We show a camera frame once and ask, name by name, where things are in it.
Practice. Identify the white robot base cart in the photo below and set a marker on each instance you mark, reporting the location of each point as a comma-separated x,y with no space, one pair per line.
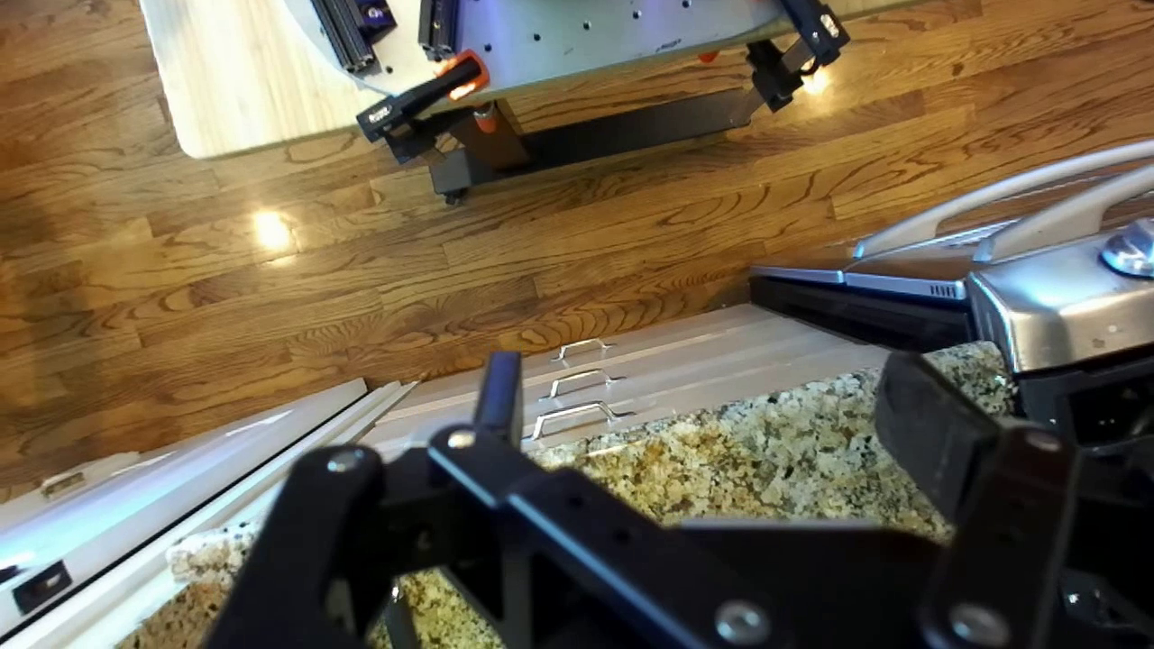
577,36

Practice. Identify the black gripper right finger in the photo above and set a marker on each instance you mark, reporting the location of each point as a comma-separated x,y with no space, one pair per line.
1011,543

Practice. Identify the white base cabinet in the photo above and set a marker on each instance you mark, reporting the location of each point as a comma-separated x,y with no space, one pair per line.
721,361

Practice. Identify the orange black clamp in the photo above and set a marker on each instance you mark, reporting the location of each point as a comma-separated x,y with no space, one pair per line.
418,101

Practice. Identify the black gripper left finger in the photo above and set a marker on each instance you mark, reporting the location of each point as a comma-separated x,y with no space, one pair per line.
312,529

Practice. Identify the pale floor mat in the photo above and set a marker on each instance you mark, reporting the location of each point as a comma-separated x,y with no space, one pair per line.
240,72

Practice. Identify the silver stove knob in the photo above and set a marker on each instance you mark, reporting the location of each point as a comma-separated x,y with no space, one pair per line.
1130,255

